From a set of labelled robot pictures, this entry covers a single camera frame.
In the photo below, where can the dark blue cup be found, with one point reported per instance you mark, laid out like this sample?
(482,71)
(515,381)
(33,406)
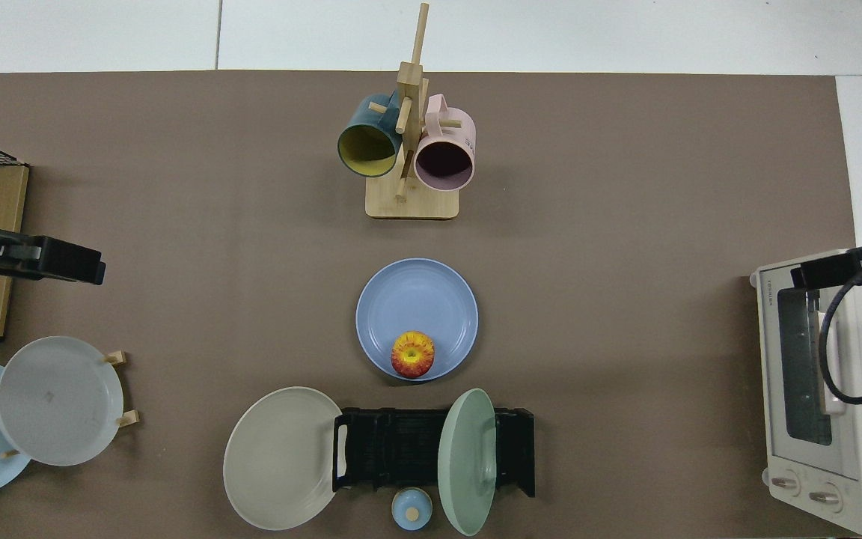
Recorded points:
(367,112)

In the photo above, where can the wooden cup stand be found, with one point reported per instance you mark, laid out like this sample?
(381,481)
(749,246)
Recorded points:
(416,202)

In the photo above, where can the red yellow apple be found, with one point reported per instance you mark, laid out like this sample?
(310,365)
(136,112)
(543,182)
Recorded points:
(412,355)

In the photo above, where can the brown table cloth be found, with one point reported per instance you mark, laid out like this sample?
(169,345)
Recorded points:
(176,150)

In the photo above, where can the wooden plate rack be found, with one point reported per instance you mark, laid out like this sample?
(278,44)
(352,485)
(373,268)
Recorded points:
(117,358)

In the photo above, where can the grey plate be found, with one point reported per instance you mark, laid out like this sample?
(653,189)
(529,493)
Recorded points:
(57,404)

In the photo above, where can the beige plate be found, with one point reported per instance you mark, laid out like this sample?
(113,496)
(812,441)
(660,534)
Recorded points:
(281,457)

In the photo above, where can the black dish rack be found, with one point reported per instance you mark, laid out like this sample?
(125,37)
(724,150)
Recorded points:
(401,449)

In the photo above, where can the small blue round thing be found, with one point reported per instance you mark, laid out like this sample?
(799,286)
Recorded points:
(401,503)

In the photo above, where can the pink cup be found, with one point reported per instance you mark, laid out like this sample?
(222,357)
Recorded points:
(453,127)

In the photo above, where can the green plate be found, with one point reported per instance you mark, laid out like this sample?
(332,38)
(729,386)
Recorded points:
(465,464)

